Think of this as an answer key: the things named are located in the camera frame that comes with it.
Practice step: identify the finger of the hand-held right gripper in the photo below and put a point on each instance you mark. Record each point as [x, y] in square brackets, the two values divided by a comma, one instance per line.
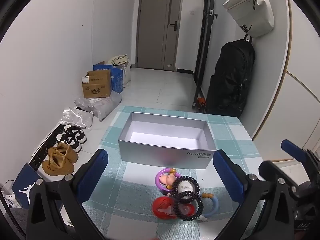
[268, 167]
[292, 150]

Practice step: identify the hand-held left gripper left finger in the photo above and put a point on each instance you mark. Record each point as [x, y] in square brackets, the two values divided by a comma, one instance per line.
[95, 172]

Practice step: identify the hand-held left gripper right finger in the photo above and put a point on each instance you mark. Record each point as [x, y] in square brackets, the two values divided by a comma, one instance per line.
[227, 175]

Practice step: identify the white round badge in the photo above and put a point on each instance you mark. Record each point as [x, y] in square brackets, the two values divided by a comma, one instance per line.
[185, 187]

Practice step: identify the red round badge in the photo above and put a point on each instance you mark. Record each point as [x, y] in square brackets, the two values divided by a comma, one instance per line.
[161, 208]

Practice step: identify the silver cardboard box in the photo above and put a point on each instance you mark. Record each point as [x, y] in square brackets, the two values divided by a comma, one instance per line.
[162, 135]

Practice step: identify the tan boot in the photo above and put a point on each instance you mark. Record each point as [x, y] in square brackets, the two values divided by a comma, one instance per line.
[68, 153]
[56, 163]

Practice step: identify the black and white sneaker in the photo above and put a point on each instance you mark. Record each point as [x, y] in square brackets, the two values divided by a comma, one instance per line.
[68, 142]
[77, 133]

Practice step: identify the teal checkered tablecloth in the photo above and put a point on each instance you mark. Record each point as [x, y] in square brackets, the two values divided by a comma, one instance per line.
[140, 192]

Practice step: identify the crumpled silver plastic bag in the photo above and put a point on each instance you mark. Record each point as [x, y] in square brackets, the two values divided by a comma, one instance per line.
[75, 117]

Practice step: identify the grey plastic parcel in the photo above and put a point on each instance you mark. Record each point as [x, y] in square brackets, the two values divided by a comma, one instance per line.
[107, 106]
[85, 103]

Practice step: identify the blue shoe box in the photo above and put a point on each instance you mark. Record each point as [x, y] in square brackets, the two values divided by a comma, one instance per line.
[25, 182]

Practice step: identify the orange tool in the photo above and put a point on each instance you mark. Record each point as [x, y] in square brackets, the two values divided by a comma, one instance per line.
[200, 102]

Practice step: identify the brown cardboard box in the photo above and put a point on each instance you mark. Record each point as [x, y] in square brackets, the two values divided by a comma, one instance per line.
[97, 86]

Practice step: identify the white power strip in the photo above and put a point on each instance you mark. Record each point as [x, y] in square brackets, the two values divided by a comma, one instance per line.
[11, 200]

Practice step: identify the black backpack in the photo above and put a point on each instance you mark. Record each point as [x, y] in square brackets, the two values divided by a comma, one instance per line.
[230, 80]

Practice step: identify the blue cardboard box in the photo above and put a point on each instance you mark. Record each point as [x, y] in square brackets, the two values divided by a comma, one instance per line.
[117, 80]

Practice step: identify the white plastic sack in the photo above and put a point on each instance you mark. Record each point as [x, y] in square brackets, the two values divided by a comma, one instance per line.
[126, 76]

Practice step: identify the beige cloth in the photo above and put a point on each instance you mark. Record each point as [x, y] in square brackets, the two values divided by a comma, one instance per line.
[119, 60]

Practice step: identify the white canvas bag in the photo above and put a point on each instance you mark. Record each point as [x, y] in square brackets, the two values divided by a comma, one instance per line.
[250, 7]

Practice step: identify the grey door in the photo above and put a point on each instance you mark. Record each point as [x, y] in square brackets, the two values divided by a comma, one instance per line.
[155, 30]

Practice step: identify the black door frame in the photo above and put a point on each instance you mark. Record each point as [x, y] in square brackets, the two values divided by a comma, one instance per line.
[203, 55]

